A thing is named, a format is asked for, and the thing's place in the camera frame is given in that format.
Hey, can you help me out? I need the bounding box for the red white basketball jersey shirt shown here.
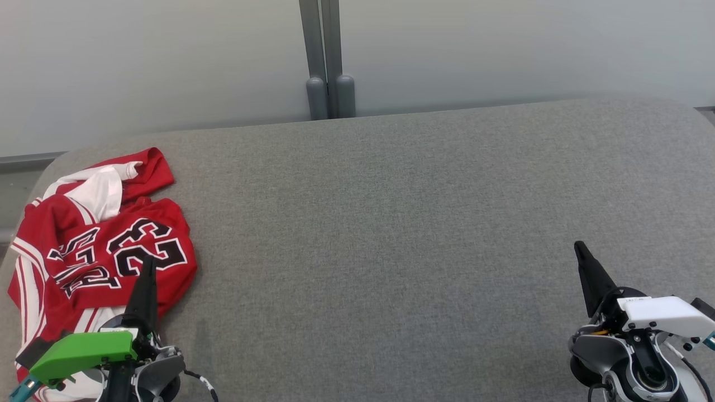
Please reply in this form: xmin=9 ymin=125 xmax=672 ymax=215
xmin=8 ymin=193 xmax=198 ymax=402

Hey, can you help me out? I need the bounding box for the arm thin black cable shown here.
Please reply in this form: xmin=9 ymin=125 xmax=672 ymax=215
xmin=665 ymin=341 xmax=714 ymax=402
xmin=183 ymin=368 xmax=220 ymax=402

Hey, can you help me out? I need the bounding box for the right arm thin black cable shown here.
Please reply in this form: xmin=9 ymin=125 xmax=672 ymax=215
xmin=665 ymin=341 xmax=714 ymax=402

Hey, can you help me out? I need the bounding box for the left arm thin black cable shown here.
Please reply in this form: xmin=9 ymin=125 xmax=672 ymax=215
xmin=183 ymin=368 xmax=220 ymax=402

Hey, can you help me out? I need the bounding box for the grey fabric sofa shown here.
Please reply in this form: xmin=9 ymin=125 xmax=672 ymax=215
xmin=0 ymin=98 xmax=715 ymax=402

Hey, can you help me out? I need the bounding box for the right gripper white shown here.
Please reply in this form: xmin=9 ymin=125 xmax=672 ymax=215
xmin=574 ymin=241 xmax=715 ymax=340

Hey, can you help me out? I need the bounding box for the grey partition post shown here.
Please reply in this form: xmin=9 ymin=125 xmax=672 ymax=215
xmin=321 ymin=0 xmax=356 ymax=119
xmin=299 ymin=0 xmax=329 ymax=121

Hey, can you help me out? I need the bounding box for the left camera cable teal plug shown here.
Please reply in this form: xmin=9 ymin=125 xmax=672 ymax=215
xmin=8 ymin=375 xmax=41 ymax=402

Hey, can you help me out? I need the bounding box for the red shorts white trim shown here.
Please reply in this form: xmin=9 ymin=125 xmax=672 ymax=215
xmin=42 ymin=147 xmax=175 ymax=219

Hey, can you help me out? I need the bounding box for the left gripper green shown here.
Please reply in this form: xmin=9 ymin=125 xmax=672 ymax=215
xmin=29 ymin=254 xmax=164 ymax=388

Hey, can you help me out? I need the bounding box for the grey wall base rail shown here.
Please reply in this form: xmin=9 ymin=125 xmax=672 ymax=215
xmin=0 ymin=151 xmax=69 ymax=171

